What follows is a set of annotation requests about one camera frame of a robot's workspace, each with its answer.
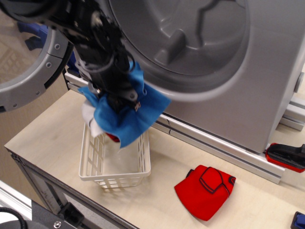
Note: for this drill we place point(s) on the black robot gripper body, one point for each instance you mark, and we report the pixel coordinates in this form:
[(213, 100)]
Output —
[(106, 72)]

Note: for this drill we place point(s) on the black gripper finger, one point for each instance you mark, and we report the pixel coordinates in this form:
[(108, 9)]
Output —
[(118, 103)]

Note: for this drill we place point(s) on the blue cloth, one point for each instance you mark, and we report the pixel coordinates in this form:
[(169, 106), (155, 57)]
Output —
[(128, 124)]

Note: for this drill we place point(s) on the white cloth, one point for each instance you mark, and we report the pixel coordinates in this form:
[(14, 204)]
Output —
[(87, 110)]

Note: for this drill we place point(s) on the small red cloth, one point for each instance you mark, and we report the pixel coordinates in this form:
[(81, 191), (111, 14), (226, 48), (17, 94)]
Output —
[(113, 138)]

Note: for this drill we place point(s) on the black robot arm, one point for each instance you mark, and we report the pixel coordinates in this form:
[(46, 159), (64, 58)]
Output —
[(82, 22)]

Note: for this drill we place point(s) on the white plastic laundry basket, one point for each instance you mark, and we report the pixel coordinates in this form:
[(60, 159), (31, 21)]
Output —
[(104, 162)]

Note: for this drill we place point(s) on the grey toy washing machine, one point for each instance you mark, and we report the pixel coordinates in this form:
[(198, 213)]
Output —
[(229, 66)]

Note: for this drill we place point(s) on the round grey washer door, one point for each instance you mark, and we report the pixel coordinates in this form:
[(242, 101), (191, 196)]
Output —
[(32, 57)]

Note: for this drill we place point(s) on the red garment with dark trim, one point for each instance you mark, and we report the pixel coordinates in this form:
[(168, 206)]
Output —
[(204, 191)]

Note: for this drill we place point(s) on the red and black clamp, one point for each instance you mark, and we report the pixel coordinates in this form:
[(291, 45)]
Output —
[(289, 157)]

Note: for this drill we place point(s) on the blue and black clamp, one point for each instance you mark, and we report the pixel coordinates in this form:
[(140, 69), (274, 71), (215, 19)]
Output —
[(298, 221)]

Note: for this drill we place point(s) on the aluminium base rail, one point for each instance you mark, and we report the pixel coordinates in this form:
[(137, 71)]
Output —
[(214, 145)]

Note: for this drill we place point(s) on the aluminium table frame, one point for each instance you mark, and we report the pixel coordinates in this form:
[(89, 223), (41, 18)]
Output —
[(55, 194)]

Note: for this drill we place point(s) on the black bracket with bolt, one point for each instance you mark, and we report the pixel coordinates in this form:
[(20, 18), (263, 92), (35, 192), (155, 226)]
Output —
[(57, 217)]

